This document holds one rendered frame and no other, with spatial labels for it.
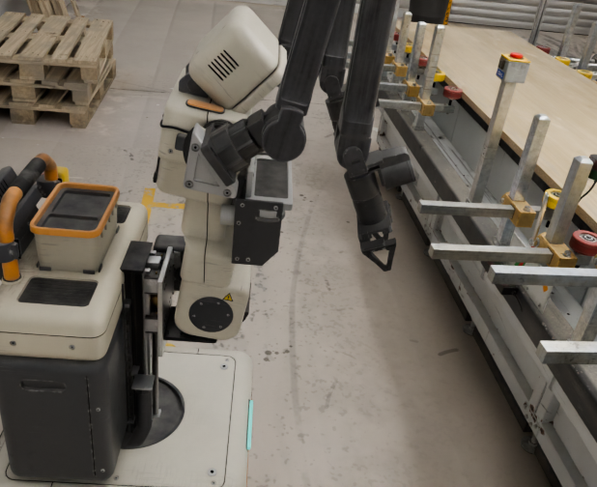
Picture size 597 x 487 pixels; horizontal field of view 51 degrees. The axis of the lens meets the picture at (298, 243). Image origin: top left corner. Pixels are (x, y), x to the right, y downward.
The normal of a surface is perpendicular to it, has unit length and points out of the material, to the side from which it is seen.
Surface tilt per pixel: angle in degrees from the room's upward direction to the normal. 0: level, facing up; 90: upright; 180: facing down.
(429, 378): 0
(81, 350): 90
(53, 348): 90
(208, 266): 90
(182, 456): 0
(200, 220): 90
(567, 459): 0
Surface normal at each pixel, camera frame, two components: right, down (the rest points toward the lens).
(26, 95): 0.11, 0.52
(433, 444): 0.11, -0.85
